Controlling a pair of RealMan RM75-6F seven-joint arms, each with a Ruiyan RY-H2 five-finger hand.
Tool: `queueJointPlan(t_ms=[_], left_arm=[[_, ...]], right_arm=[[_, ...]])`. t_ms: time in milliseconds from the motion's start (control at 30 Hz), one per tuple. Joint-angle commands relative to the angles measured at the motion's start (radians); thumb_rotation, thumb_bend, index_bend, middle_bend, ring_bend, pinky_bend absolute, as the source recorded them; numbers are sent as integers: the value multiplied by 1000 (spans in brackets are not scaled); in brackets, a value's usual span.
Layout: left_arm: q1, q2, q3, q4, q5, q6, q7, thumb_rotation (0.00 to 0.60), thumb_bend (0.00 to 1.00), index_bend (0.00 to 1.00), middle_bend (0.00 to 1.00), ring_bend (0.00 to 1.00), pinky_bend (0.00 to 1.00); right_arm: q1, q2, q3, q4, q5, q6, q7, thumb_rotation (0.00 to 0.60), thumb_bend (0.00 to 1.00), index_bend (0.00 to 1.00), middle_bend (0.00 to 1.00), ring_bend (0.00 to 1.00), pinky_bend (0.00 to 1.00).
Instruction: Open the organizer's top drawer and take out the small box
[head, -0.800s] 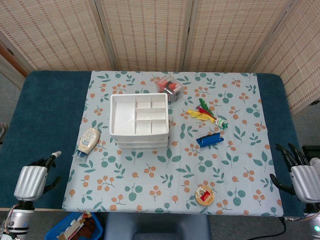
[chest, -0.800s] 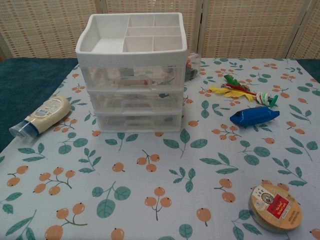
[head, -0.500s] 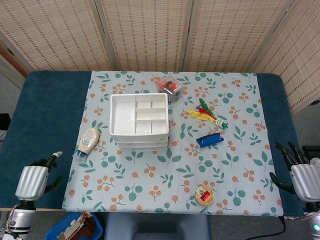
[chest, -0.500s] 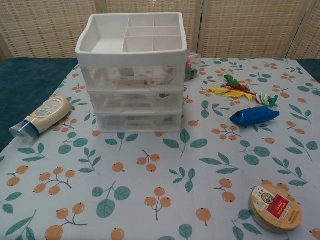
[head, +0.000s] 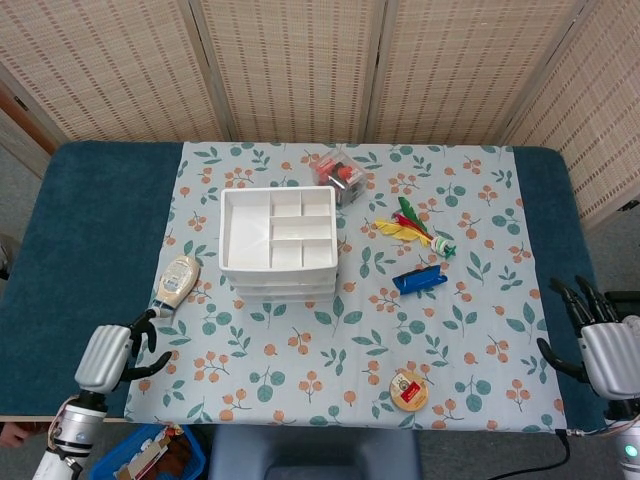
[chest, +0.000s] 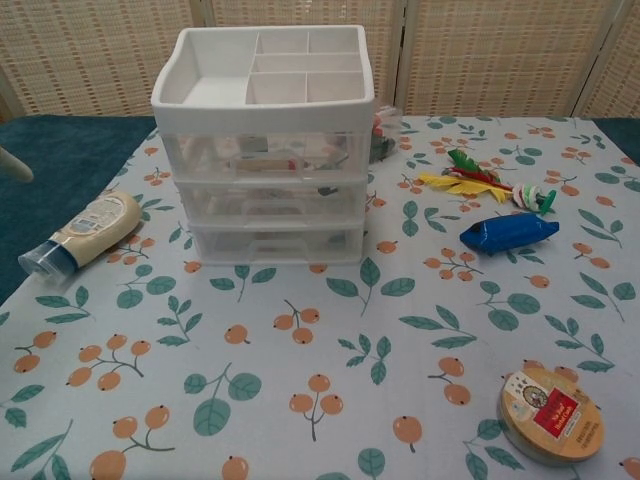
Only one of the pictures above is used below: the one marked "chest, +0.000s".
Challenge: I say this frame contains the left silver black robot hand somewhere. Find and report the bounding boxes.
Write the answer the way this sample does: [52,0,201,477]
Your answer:
[0,147,34,182]

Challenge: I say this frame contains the clear plastic drawer with pencil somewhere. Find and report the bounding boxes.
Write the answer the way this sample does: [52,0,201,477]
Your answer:
[167,132,371,182]

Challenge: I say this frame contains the white plastic drawer organizer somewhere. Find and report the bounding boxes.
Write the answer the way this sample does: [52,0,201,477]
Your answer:
[152,24,376,266]

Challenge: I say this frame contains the clear box red black pieces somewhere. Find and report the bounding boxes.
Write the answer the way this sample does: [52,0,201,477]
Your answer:
[369,103,402,164]

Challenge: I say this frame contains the teal table cover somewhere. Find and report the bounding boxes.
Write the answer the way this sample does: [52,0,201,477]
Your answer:
[0,114,640,306]

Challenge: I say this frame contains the cream squeeze sauce bottle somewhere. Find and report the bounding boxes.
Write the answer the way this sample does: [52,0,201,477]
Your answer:
[17,190,142,277]

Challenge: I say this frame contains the wooden pencil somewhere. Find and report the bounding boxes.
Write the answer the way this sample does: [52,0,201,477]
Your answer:
[233,158,297,174]

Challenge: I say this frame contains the floral leaf berry tablecloth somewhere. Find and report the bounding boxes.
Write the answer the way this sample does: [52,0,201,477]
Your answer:
[0,115,640,480]

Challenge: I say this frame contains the colourful feather shuttlecock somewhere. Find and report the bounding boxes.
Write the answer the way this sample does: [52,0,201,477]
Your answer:
[417,148,557,216]

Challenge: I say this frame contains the woven folding screen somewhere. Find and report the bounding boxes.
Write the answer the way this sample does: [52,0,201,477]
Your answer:
[0,0,640,121]

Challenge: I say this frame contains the blue wrapped package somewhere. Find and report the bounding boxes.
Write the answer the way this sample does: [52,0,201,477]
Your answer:
[459,211,560,257]

